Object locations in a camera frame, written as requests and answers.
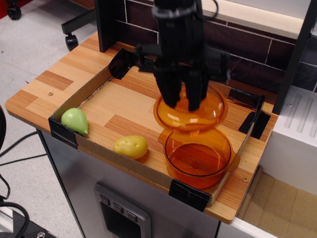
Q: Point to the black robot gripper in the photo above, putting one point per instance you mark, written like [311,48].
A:
[182,39]

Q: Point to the orange transparent pot lid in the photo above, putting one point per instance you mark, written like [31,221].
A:
[212,111]

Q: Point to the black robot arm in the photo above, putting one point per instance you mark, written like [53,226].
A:
[182,55]

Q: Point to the orange transparent plastic pot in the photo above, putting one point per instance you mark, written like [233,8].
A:
[200,160]

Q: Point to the yellow toy potato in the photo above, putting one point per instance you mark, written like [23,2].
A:
[132,146]

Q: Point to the green toy pear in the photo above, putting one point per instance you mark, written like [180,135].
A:
[76,120]

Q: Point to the black office chair base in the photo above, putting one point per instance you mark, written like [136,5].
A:
[74,24]

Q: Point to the wooden shelf board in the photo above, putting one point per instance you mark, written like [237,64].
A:
[259,19]

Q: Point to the cardboard fence with black tape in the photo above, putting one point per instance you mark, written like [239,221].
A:
[118,104]

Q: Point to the white toy sink unit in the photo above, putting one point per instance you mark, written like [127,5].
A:
[291,152]

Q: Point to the grey toy oven panel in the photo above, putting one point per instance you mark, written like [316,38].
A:
[122,219]

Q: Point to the black caster wheel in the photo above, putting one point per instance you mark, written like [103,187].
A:
[13,10]

